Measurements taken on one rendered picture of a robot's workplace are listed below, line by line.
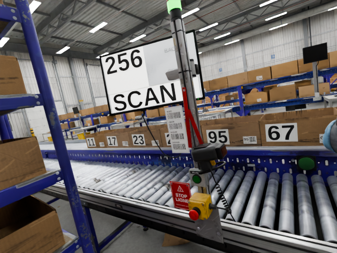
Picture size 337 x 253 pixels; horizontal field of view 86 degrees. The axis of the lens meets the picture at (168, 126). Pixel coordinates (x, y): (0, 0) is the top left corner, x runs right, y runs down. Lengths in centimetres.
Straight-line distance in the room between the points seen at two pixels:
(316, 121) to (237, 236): 74
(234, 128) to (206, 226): 67
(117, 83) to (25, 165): 55
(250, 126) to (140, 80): 76
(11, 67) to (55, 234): 43
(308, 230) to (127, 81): 93
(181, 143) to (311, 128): 77
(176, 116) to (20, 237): 57
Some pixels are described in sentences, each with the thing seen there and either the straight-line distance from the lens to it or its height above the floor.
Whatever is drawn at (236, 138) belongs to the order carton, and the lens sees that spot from 130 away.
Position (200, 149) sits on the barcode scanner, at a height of 108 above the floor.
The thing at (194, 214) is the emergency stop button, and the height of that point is 85.
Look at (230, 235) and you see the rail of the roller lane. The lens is 87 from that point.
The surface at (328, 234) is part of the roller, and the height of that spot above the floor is 75.
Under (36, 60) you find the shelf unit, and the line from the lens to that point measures 57.
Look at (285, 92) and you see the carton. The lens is 550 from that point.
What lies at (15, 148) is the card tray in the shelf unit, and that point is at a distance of 57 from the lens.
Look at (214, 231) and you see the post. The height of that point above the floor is 71.
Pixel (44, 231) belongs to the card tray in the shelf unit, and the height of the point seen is 100.
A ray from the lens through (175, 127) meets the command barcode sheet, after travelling 75.
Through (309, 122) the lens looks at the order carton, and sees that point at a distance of 125.
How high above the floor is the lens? 126
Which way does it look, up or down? 7 degrees down
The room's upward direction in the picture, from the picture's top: 10 degrees counter-clockwise
